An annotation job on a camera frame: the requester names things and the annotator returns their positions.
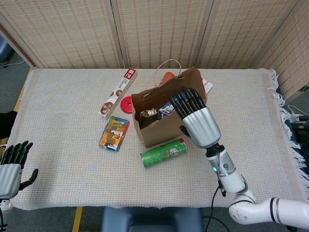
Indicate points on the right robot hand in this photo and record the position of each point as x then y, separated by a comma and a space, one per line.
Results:
200, 125

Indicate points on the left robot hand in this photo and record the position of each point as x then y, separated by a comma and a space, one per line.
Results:
9, 178

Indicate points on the orange cookie box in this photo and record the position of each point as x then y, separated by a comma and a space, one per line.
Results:
167, 110

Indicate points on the green chips can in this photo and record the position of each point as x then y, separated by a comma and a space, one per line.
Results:
159, 155

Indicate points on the gold red candy packet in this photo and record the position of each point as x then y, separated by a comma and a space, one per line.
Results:
148, 116

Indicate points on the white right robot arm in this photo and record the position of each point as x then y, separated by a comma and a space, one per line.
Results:
231, 178

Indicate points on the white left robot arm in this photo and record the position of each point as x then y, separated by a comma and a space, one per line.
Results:
4, 204

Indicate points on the brown paper shopping bag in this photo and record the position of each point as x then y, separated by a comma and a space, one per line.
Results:
164, 133

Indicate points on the pink-white packet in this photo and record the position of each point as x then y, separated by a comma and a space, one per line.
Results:
208, 85

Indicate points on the yellow colourful snack packet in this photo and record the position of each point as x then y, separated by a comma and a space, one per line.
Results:
113, 133

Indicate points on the long white cookie box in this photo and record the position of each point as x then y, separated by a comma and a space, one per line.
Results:
119, 91

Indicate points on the black object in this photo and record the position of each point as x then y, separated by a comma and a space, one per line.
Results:
7, 123

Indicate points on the red round disc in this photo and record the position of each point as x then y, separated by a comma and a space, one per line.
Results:
125, 105

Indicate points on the beige woven tablecloth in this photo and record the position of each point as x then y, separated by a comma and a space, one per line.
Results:
72, 120

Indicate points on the white power strip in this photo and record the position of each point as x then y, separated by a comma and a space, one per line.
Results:
295, 117

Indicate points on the woven folding screen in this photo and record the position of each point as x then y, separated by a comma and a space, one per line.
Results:
164, 31

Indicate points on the blue office chair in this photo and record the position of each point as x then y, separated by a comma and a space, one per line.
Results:
4, 50

